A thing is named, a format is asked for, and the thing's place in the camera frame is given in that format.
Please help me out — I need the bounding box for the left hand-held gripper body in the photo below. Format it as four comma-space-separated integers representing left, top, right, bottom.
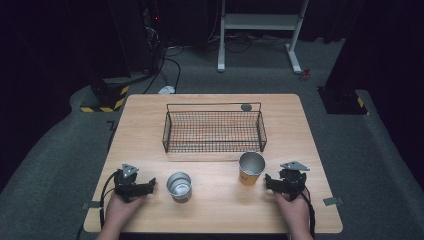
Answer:
113, 162, 148, 204

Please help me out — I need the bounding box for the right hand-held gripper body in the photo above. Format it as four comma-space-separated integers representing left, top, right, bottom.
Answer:
277, 161, 311, 202

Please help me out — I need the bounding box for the silver metal cup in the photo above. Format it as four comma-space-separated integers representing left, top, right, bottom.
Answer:
166, 171, 193, 204

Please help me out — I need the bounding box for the black wire basket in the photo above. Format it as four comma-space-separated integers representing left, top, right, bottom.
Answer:
162, 102, 268, 154

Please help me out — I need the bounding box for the person's left hand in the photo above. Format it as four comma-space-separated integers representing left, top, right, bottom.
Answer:
104, 192, 148, 234

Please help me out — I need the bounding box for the person's right hand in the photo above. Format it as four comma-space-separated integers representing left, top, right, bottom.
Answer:
273, 189, 311, 235

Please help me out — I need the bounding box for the yellow paper cup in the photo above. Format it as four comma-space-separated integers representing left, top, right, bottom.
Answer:
238, 151, 267, 187

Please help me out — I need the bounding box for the grey tape piece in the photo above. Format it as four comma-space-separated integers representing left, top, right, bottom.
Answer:
322, 196, 345, 207
81, 200, 104, 211

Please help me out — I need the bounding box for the black yellow striped base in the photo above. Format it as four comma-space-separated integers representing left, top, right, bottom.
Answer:
316, 85, 370, 116
79, 77, 131, 114

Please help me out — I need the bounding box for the dark equipment rack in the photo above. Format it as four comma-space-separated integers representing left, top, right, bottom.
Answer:
108, 0, 168, 77

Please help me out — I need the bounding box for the white metal stand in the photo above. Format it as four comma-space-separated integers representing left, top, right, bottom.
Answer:
216, 0, 310, 75

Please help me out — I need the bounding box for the left hand-held gripper cable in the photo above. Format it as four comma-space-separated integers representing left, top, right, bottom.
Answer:
99, 170, 120, 231

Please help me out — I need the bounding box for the hand-held gripper cable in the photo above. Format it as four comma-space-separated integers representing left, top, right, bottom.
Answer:
300, 187, 317, 240
99, 170, 120, 231

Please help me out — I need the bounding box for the right hand-held gripper cable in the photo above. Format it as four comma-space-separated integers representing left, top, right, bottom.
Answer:
300, 187, 317, 240

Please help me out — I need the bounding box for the black floor cable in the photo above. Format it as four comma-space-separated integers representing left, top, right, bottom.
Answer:
143, 46, 183, 95

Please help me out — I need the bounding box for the bundle of floor cables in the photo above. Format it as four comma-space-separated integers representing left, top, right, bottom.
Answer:
207, 30, 292, 54

